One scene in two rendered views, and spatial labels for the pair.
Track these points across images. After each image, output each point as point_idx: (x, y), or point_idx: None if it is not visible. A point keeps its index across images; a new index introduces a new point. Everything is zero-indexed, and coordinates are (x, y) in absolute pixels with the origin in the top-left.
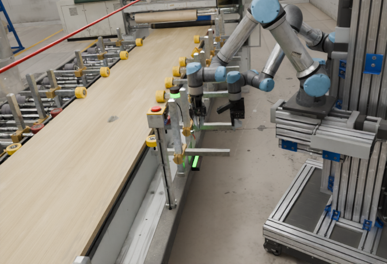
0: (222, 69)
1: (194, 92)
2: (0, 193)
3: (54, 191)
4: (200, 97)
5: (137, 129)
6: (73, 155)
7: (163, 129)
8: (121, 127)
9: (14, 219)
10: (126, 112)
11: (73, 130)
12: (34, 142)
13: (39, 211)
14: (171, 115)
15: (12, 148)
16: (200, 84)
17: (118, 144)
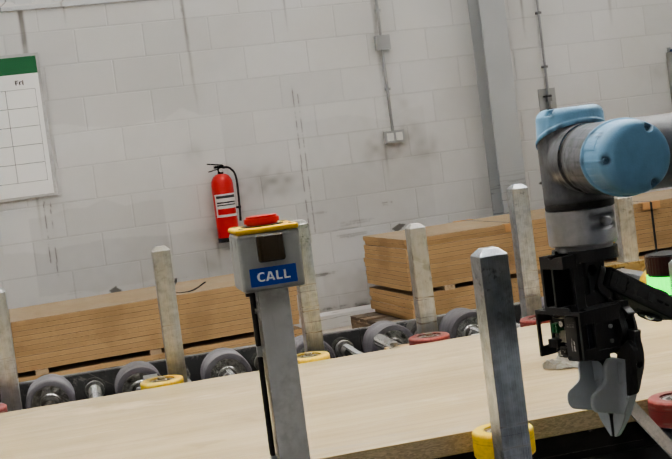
0: (610, 127)
1: (550, 234)
2: (104, 413)
3: (128, 443)
4: (558, 260)
5: (547, 400)
6: (317, 401)
7: (276, 308)
8: (529, 387)
9: (5, 452)
10: (645, 360)
11: (452, 361)
12: (347, 361)
13: (40, 458)
14: (480, 320)
15: (303, 357)
16: (568, 202)
17: (423, 414)
